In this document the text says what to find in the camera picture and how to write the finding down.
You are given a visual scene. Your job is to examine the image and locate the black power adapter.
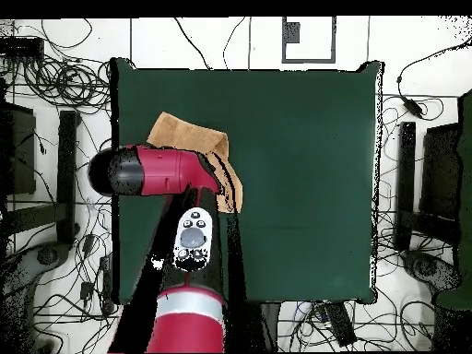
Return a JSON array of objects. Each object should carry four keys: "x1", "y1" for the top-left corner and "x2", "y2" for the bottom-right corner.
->
[{"x1": 402, "y1": 97, "x2": 424, "y2": 120}]

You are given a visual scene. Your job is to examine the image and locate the coiled black cables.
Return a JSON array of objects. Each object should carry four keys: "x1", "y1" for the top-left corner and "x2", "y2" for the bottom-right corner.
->
[{"x1": 21, "y1": 54, "x2": 112, "y2": 113}]

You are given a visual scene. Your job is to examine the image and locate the tan terry towel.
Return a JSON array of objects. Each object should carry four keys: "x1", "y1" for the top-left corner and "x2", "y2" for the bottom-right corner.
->
[{"x1": 146, "y1": 111, "x2": 244, "y2": 214}]

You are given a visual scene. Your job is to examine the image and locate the black power strip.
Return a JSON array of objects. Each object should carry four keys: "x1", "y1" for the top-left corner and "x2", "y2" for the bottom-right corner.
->
[
  {"x1": 0, "y1": 36, "x2": 45, "y2": 59},
  {"x1": 323, "y1": 301, "x2": 358, "y2": 348},
  {"x1": 98, "y1": 254, "x2": 116, "y2": 316}
]

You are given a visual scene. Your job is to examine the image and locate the black stand leg bar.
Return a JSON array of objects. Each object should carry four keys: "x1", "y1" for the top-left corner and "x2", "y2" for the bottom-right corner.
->
[
  {"x1": 393, "y1": 121, "x2": 418, "y2": 253},
  {"x1": 55, "y1": 109, "x2": 81, "y2": 245}
]

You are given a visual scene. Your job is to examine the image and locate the dark green table cloth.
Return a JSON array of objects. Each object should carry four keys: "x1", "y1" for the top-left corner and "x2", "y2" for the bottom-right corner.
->
[{"x1": 110, "y1": 56, "x2": 384, "y2": 305}]

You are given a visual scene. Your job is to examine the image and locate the grey rectangular floor frame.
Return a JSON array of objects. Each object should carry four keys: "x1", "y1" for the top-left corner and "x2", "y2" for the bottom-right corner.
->
[{"x1": 281, "y1": 16, "x2": 337, "y2": 65}]

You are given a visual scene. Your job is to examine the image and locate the black equipment box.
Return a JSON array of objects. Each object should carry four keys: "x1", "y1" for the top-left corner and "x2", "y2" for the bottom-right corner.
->
[
  {"x1": 0, "y1": 100, "x2": 37, "y2": 195},
  {"x1": 419, "y1": 123, "x2": 462, "y2": 222}
]

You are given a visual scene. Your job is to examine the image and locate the black stand cross bar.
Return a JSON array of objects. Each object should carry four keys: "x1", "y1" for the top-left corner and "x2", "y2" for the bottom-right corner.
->
[
  {"x1": 399, "y1": 208, "x2": 460, "y2": 245},
  {"x1": 5, "y1": 201, "x2": 68, "y2": 235}
]

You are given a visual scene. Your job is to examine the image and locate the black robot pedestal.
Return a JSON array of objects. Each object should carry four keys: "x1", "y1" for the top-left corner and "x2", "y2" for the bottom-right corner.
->
[{"x1": 244, "y1": 301, "x2": 282, "y2": 353}]

